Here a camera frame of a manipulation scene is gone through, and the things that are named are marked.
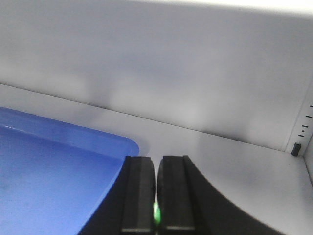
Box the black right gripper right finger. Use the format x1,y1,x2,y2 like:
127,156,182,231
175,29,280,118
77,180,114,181
157,156,280,235

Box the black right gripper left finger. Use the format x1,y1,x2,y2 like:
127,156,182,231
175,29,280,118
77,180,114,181
79,156,156,235

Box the blue plastic tray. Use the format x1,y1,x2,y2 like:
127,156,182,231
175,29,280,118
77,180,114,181
0,108,139,235

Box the black shelf support clip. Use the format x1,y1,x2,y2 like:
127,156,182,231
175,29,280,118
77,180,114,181
291,142,301,157

